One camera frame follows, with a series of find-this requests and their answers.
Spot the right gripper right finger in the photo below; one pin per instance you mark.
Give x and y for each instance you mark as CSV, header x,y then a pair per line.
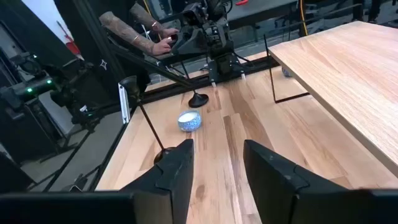
x,y
273,180

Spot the red tool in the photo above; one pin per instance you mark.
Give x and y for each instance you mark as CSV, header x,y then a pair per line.
x,y
242,2

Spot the person's left hand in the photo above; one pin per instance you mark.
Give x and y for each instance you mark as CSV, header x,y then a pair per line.
x,y
169,31

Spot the black equipment box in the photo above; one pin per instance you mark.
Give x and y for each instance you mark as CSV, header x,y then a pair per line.
x,y
25,133

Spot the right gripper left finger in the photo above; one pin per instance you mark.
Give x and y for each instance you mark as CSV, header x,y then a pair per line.
x,y
175,174

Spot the person's right hand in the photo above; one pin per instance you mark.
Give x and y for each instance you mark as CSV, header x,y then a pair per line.
x,y
162,46

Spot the person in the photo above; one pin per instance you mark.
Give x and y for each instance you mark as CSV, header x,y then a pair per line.
x,y
93,37

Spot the person's left forearm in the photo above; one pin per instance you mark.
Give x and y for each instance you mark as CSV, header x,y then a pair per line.
x,y
143,15

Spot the tall black candlestick holder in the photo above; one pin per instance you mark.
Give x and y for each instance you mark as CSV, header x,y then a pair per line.
x,y
130,87

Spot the person's right forearm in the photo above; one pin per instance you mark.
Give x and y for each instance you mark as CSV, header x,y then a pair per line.
x,y
124,31

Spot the person's hand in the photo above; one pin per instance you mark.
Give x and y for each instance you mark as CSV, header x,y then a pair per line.
x,y
162,46
169,31

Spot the silver metal bracket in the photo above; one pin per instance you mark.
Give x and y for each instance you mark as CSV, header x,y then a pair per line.
x,y
124,102

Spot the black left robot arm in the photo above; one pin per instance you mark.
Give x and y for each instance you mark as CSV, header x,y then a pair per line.
x,y
217,37

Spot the pale patterned candle tin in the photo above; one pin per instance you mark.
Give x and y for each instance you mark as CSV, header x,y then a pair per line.
x,y
286,72

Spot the black frame strut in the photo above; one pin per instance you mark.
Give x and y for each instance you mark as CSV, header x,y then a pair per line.
x,y
149,66

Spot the blue patterned candle tin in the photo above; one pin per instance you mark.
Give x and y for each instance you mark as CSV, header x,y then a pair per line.
x,y
189,121

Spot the grey table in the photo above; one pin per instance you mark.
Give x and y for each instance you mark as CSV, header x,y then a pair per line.
x,y
261,12

